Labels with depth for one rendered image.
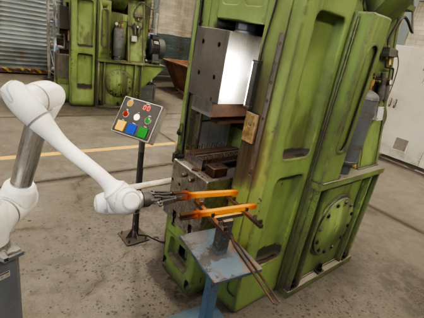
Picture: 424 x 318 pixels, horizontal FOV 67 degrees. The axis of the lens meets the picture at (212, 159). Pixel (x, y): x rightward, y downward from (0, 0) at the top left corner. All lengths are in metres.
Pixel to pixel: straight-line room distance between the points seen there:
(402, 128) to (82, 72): 6.12
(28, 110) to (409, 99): 6.36
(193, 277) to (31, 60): 8.22
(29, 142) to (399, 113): 6.31
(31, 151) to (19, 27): 8.03
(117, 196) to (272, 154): 0.89
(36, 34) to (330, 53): 8.46
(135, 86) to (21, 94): 5.60
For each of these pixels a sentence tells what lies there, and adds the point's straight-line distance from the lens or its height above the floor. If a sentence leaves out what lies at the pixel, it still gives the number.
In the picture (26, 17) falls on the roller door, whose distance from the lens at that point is 9.66.
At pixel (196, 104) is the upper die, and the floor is 1.31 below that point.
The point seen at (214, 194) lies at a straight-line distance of 1.72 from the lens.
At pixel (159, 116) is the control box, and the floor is 1.13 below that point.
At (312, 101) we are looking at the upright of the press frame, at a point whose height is 1.46.
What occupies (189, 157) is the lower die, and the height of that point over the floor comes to 0.95.
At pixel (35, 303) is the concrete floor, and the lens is 2.47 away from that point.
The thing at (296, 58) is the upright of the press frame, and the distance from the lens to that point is 1.73.
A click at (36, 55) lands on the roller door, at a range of 9.79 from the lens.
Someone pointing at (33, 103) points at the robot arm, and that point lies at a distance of 1.49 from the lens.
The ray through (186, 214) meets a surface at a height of 0.93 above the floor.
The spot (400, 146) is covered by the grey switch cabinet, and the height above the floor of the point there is 0.35.
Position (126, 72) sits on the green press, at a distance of 6.88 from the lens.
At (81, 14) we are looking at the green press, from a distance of 6.73.
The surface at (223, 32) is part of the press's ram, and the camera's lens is 1.89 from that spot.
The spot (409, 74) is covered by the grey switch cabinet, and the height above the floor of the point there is 1.62.
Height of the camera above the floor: 1.74
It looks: 21 degrees down
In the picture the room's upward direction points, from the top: 10 degrees clockwise
